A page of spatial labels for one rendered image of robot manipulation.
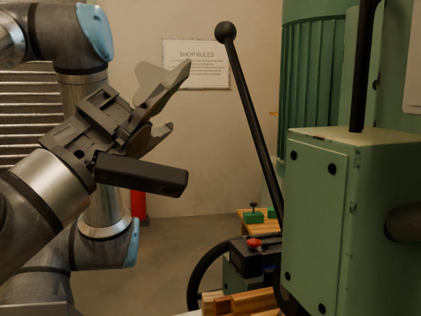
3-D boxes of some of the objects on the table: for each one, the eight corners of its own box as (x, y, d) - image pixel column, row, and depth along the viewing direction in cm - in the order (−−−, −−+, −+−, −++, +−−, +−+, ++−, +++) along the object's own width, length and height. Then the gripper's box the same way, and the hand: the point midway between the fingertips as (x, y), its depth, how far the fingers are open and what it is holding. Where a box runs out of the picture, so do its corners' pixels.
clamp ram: (287, 287, 78) (289, 248, 77) (306, 307, 72) (309, 264, 70) (249, 294, 76) (249, 254, 74) (265, 316, 69) (267, 273, 67)
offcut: (222, 310, 71) (222, 290, 71) (225, 320, 68) (225, 300, 68) (202, 311, 71) (201, 292, 70) (203, 322, 68) (203, 302, 67)
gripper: (22, 99, 36) (156, 15, 46) (47, 183, 53) (141, 108, 63) (85, 153, 35) (208, 56, 45) (91, 221, 52) (180, 138, 62)
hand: (185, 97), depth 54 cm, fingers open, 14 cm apart
